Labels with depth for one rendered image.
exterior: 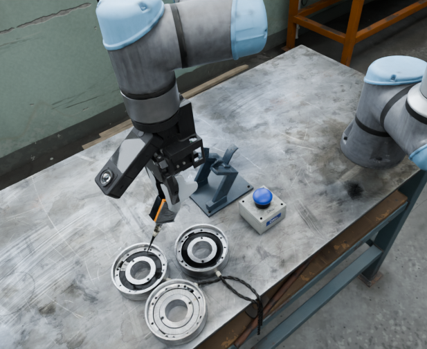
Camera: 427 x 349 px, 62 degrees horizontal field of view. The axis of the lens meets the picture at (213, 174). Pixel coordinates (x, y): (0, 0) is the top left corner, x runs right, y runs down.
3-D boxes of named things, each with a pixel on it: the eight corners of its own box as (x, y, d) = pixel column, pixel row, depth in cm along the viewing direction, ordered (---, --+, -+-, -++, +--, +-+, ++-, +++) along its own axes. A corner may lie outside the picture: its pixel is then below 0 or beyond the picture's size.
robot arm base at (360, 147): (366, 120, 95) (376, 88, 88) (418, 149, 86) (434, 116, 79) (327, 145, 90) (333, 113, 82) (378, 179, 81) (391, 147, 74)
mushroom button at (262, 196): (261, 219, 73) (261, 204, 69) (248, 208, 75) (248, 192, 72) (275, 210, 74) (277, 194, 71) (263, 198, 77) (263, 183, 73)
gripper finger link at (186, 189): (206, 206, 64) (196, 168, 58) (178, 224, 62) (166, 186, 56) (196, 197, 66) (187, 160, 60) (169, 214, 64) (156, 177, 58)
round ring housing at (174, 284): (186, 361, 58) (182, 353, 55) (137, 327, 62) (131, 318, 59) (219, 306, 64) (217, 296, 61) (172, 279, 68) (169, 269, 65)
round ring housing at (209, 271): (168, 251, 72) (165, 240, 69) (211, 226, 76) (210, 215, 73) (194, 291, 66) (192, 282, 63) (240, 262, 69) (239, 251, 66)
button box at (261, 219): (260, 235, 73) (261, 221, 70) (239, 214, 77) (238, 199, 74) (288, 215, 76) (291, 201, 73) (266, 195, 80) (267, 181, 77)
